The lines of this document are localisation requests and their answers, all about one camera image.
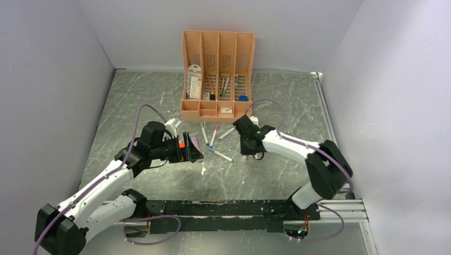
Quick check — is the white pen blue cap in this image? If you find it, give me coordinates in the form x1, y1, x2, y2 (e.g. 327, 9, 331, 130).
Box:
208, 148, 234, 163

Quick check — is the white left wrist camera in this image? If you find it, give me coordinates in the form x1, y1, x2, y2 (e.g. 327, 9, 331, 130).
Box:
164, 117, 181, 134

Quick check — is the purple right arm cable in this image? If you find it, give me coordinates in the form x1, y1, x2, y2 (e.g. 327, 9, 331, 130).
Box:
243, 99, 355, 243

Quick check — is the white packaged item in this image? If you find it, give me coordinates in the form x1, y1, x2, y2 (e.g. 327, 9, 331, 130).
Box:
187, 64, 202, 100

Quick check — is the white pen green cap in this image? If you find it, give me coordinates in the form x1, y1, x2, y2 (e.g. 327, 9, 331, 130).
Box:
200, 122, 210, 146

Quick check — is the pink highlighter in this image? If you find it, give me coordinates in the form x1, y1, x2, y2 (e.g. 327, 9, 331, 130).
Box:
191, 137, 201, 152

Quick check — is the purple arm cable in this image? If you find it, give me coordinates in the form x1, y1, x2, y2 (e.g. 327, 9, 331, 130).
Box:
32, 104, 182, 255
243, 99, 355, 243

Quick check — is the blue round container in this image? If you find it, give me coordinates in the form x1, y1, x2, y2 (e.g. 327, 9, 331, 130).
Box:
238, 95, 248, 101

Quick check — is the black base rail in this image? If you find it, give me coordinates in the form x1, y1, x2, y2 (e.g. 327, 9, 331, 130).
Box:
126, 200, 320, 234

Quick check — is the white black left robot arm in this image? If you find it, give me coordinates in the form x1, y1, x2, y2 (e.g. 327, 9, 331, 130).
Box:
35, 118, 204, 254

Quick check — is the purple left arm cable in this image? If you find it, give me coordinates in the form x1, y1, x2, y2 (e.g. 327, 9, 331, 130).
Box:
32, 104, 182, 255

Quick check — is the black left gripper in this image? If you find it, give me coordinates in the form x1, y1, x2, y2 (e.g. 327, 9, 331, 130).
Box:
151, 131, 204, 164

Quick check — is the white eraser box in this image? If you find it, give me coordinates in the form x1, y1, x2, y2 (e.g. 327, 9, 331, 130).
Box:
220, 107, 233, 114

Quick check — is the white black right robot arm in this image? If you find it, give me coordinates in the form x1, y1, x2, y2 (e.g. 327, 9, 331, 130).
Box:
233, 115, 353, 220

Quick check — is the white pen pink cap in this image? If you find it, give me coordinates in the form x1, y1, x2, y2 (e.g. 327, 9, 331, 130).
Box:
209, 124, 219, 148

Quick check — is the white pen grey cap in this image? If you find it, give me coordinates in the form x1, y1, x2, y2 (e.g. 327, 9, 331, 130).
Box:
219, 126, 236, 140

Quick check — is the orange plastic desk organizer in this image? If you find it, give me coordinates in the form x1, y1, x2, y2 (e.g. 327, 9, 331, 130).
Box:
180, 30, 255, 123

